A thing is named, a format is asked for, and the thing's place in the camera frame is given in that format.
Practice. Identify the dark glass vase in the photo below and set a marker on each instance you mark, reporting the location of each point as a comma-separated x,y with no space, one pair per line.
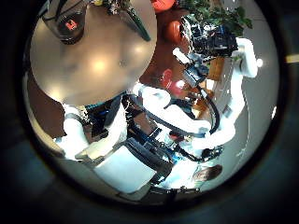
70,26

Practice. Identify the flower bouquet with green stems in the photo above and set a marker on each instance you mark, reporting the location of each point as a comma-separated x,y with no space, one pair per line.
137,25

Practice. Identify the person with brown hair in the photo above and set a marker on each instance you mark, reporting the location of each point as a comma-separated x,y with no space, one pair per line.
207,172

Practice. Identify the orange chair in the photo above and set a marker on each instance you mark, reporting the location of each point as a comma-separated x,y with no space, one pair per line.
162,4

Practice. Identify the wooden cabinet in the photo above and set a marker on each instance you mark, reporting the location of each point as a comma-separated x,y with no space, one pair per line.
216,68

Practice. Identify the red plastic chair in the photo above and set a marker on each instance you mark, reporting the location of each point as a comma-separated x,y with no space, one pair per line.
169,82

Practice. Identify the green leafy plant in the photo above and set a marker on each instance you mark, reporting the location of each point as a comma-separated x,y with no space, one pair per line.
218,15

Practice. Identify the orange round stool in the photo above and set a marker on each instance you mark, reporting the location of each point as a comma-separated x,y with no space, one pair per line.
173,31

